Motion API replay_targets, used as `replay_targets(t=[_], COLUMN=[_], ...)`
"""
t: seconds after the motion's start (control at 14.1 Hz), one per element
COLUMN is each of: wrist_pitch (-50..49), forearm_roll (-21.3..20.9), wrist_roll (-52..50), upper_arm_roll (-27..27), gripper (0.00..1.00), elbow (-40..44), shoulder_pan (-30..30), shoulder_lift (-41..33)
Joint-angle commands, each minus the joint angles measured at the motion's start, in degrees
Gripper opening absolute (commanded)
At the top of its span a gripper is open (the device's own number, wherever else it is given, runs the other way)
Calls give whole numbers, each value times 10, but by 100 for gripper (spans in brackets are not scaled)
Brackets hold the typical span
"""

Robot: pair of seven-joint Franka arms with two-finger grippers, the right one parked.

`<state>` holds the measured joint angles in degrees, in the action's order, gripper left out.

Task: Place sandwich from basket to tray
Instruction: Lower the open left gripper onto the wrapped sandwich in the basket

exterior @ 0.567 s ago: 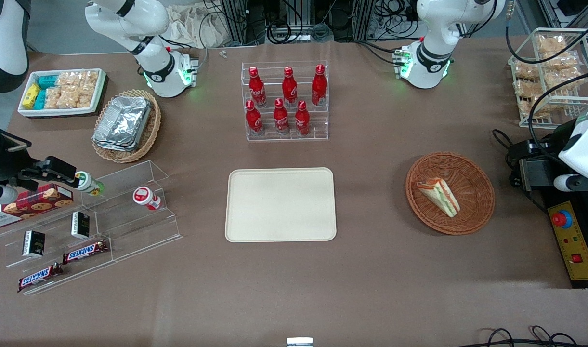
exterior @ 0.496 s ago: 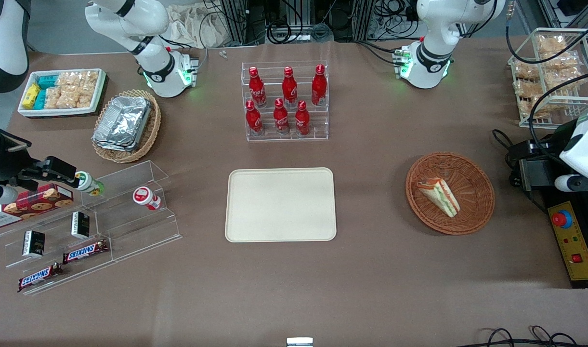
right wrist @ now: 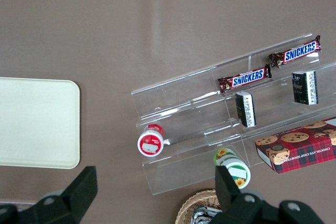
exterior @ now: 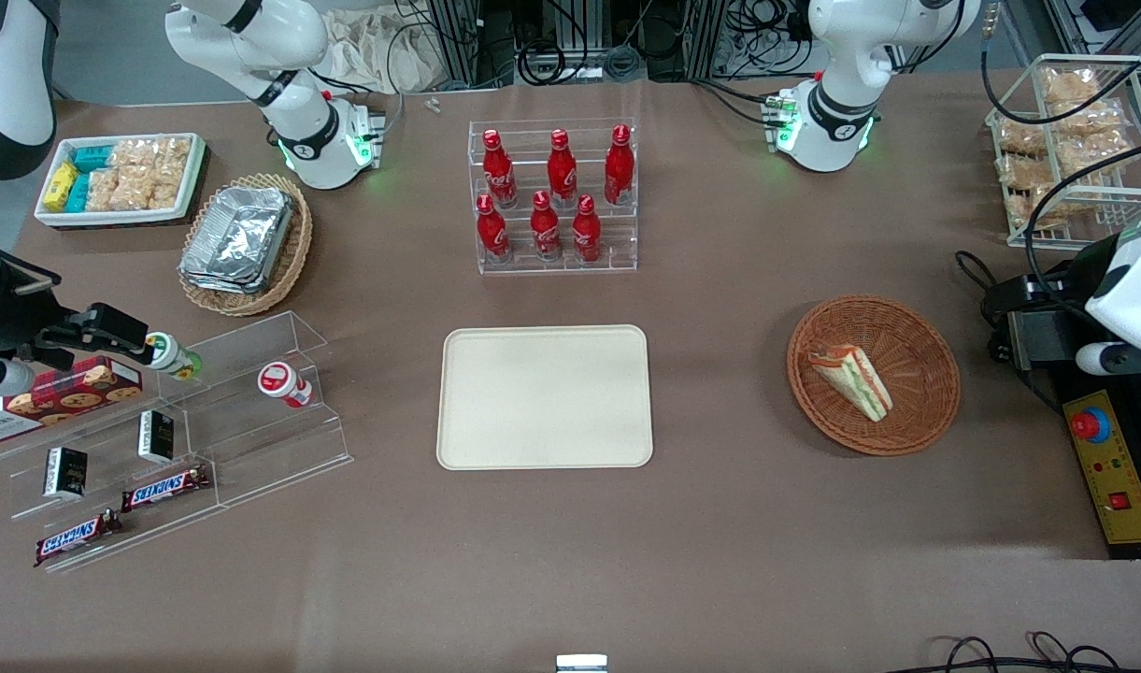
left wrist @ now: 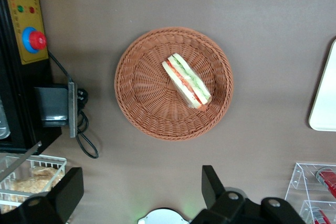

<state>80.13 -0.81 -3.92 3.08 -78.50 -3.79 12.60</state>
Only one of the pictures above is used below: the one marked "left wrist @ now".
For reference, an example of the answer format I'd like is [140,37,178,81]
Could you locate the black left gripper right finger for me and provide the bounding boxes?
[201,165,226,210]

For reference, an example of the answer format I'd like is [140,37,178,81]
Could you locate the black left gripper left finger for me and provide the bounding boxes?
[48,167,85,224]

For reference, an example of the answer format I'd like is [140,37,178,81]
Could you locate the triangle sandwich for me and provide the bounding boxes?
[161,52,212,110]

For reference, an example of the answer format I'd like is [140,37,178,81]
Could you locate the brown round wicker basket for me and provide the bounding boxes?
[113,26,234,142]

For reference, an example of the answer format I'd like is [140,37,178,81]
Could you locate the beige plastic tray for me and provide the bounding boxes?
[308,37,336,132]

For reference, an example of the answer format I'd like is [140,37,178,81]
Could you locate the bagged rice cracker snack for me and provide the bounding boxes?
[10,165,65,196]

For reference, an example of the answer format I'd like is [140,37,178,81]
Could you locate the grey metal bar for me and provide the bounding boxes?
[0,141,43,183]

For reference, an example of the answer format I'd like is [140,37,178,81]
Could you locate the clear acrylic bottle rack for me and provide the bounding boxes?
[285,162,336,224]

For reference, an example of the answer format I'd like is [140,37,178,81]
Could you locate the black side box metal plate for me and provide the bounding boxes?
[34,82,79,138]

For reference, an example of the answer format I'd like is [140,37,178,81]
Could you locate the clear plastic container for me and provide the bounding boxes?
[0,98,12,141]

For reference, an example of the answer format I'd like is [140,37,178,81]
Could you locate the red cola bottle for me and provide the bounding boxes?
[312,208,330,224]
[316,168,336,196]

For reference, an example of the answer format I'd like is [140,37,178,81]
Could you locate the black appliance yellow control panel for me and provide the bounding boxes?
[0,0,62,154]

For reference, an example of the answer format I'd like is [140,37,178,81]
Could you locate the white wire rack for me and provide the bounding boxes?
[0,153,68,214]

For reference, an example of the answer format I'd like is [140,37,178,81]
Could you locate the black appliance power cable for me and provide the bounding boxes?
[48,50,100,159]

